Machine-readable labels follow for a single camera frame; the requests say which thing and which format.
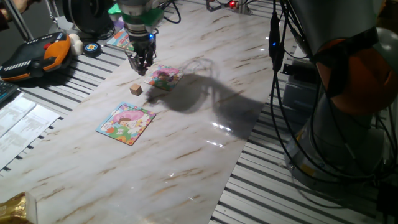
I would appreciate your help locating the gold foil bag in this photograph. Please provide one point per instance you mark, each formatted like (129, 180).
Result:
(12, 210)

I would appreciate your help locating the printed white paper sheet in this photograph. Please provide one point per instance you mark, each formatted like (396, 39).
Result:
(14, 113)
(28, 132)

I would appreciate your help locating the blue framed butterfly jigsaw puzzle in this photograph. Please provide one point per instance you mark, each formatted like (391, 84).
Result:
(126, 124)

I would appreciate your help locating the bus picture jigsaw puzzle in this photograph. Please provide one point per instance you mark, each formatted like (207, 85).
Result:
(119, 40)

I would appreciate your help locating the silver tripod leg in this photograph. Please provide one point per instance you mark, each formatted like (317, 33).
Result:
(49, 14)
(19, 20)

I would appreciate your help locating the person right hand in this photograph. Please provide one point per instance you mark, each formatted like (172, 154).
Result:
(21, 3)

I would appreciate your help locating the large black spool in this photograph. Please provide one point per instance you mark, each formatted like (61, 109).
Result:
(88, 15)

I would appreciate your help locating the aluminium frame post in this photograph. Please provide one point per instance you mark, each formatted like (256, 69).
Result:
(246, 8)

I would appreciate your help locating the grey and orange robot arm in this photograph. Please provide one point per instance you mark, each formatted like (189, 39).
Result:
(357, 77)

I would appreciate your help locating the white upright card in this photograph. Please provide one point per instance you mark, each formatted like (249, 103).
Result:
(31, 207)

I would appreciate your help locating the round black disc blue emblem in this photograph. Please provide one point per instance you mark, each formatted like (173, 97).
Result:
(92, 49)

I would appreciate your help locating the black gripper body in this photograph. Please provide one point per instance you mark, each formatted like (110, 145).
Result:
(143, 45)

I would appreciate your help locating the black flat bar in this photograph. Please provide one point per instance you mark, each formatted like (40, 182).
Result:
(297, 72)

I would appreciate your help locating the white plush toy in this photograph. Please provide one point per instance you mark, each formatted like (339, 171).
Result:
(75, 43)

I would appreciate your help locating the small adapter red light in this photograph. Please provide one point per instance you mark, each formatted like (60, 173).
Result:
(230, 4)

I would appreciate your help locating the purple box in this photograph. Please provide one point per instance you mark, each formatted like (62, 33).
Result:
(118, 23)

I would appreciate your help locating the small wooden cube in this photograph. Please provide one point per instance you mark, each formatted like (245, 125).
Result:
(136, 89)

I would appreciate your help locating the green printed wrist mount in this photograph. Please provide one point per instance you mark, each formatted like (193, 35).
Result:
(154, 17)

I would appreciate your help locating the frameless butterfly jigsaw puzzle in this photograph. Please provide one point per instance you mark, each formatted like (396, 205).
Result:
(164, 78)

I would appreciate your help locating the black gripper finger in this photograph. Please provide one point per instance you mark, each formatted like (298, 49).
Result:
(148, 62)
(136, 63)

